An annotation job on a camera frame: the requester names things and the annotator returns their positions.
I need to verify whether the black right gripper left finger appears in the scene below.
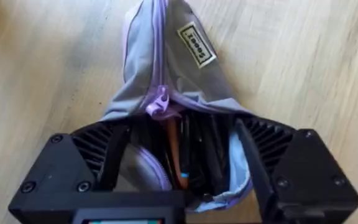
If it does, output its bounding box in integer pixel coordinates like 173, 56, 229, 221
19, 121, 131, 194

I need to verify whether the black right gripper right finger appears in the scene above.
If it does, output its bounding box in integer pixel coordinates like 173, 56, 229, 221
234, 116, 358, 224

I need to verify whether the grey zip bag purple zip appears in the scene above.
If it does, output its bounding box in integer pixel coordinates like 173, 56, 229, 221
99, 0, 254, 214

